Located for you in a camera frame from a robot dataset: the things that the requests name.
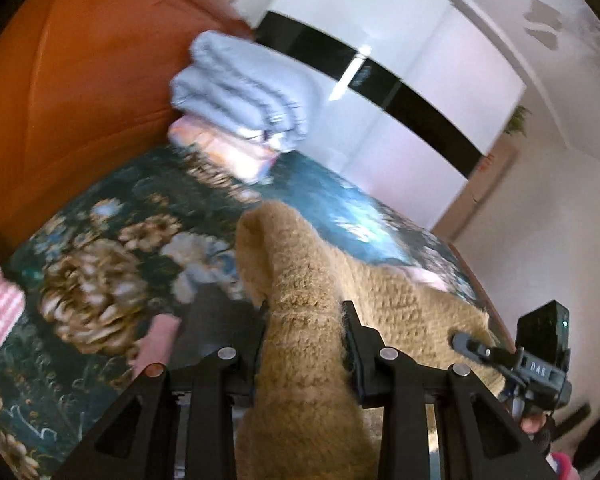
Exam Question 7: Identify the tan knitted sweater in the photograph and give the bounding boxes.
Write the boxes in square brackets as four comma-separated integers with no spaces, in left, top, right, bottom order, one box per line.
[236,202,494,479]

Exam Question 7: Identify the right hand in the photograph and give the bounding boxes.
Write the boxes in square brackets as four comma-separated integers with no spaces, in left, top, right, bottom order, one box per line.
[519,412,555,434]

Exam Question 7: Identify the teal floral bed blanket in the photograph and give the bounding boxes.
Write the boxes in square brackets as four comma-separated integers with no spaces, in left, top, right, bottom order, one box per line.
[0,148,478,479]

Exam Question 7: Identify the wooden door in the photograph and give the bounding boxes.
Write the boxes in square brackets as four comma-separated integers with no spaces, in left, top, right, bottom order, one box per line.
[432,133,518,242]

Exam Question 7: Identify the folded pink bedding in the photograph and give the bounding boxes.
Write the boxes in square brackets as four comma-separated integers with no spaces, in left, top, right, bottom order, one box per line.
[168,115,279,184]

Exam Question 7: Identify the white wardrobe with black stripe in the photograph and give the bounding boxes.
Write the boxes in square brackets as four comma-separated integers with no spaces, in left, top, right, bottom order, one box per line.
[257,0,524,229]

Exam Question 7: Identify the folded light blue quilt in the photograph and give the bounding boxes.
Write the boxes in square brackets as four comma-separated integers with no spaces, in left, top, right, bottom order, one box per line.
[170,30,323,153]

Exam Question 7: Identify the orange wooden headboard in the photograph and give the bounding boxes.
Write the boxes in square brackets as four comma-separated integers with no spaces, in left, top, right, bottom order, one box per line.
[0,0,250,256]

